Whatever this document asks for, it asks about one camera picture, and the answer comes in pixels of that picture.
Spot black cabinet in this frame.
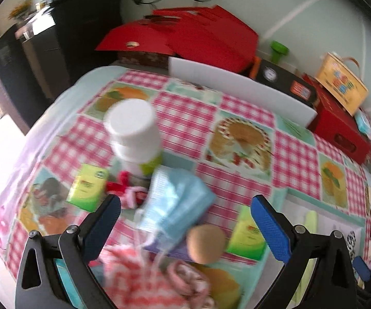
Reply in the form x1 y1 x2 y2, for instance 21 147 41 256
0 0 123 136

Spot red carton with window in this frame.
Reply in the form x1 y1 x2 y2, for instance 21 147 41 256
303 74 371 165

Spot green capped jar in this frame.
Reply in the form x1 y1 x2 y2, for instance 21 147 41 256
270 40 289 63

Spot white box with teal rim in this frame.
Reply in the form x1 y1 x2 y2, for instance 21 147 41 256
274 187 371 309

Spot light green cloth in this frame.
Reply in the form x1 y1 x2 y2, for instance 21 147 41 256
288 211 318 303

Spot zebra striped cloth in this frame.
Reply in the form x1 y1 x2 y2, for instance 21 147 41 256
346 230 359 264

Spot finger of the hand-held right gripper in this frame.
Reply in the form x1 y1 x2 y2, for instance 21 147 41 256
351 256 371 297

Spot white foam board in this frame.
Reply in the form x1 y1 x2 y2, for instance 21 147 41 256
168 56 318 129

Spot black box with gauge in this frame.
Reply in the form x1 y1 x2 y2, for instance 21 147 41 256
250 58 319 107

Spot blue face mask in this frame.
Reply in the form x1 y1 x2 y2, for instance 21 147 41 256
134 167 216 255

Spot large red gift box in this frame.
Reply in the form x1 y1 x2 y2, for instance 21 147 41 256
151 5 258 74

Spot yellow flowers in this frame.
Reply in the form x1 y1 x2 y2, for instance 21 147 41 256
10 0 34 18

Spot red white knitted toy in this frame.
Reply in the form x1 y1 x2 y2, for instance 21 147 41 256
106 170 149 210

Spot flat red box lid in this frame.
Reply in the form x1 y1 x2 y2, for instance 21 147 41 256
95 18 175 55

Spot yellow gift box with handle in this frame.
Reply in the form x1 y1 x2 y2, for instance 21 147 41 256
315 51 369 116

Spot white plastic bottle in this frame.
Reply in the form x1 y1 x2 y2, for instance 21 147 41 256
103 99 163 184

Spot green tissue packet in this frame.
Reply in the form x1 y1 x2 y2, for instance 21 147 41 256
227 205 267 261
66 164 109 213

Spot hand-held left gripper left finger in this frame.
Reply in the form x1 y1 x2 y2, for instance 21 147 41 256
15 194 122 309

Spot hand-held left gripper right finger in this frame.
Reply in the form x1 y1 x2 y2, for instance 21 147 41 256
250 195 358 309

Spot light blue packet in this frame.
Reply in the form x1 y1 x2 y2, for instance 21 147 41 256
354 109 371 140

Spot pink checked cloth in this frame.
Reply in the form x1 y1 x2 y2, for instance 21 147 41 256
89 245 179 309

